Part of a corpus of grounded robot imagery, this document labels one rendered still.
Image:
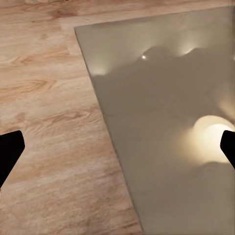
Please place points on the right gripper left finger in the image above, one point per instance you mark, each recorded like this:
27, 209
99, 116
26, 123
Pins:
11, 147

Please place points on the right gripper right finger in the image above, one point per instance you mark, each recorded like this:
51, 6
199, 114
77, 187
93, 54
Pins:
227, 145

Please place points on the coffee table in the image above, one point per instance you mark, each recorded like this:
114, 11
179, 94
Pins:
165, 85

